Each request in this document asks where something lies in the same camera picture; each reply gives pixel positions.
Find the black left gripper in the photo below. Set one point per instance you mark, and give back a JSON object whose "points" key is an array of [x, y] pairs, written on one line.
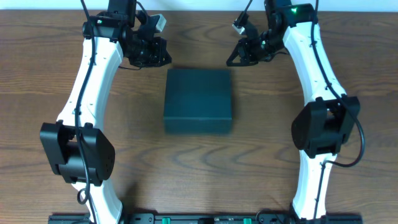
{"points": [[156, 44]]}

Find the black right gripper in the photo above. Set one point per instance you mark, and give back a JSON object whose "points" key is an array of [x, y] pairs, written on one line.
{"points": [[249, 50]]}

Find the dark green box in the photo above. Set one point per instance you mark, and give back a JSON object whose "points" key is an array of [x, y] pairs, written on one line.
{"points": [[198, 102]]}

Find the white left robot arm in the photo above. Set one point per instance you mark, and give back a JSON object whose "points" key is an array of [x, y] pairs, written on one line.
{"points": [[75, 145]]}

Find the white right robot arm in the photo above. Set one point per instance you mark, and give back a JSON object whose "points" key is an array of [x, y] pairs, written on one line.
{"points": [[329, 114]]}

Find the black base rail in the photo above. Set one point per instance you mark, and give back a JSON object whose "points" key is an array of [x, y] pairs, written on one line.
{"points": [[260, 218]]}

